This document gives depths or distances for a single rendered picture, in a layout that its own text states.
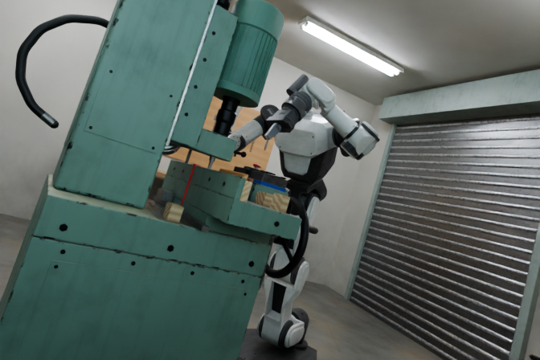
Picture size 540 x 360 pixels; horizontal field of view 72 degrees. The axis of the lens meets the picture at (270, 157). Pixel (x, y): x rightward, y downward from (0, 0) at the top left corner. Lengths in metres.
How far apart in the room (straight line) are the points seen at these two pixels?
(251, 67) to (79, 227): 0.65
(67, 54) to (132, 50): 3.58
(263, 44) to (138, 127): 0.47
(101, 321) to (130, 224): 0.22
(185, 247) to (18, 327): 0.37
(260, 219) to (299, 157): 0.84
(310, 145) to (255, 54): 0.64
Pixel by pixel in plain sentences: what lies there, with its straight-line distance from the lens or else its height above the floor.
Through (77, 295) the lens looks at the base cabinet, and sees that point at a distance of 0.96.
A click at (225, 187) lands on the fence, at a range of 0.95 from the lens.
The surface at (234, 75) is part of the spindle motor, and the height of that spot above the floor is 1.25.
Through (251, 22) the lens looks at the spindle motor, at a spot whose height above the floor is 1.42.
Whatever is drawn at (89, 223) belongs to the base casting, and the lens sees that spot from 0.92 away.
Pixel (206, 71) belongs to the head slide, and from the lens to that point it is 1.13.
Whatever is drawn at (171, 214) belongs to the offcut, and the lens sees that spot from 0.98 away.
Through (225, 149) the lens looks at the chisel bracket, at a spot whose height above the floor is 1.03.
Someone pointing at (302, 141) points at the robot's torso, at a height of 1.22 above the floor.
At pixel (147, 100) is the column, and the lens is 1.03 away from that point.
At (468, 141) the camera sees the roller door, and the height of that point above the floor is 2.10.
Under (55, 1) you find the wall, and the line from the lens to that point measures 4.77.
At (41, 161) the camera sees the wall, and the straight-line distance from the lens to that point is 4.53.
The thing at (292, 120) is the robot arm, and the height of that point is 1.20.
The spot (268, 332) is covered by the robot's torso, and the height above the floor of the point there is 0.27.
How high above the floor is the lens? 0.93
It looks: 6 degrees up
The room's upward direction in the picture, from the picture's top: 17 degrees clockwise
